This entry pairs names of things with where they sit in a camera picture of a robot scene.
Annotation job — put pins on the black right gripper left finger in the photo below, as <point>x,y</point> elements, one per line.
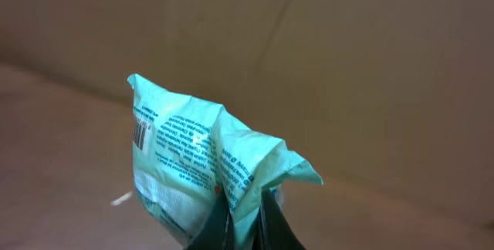
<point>217,232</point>

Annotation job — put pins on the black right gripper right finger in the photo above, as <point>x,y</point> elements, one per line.
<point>272,231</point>

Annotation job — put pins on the teal foil packet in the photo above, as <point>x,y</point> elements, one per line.
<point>186,151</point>

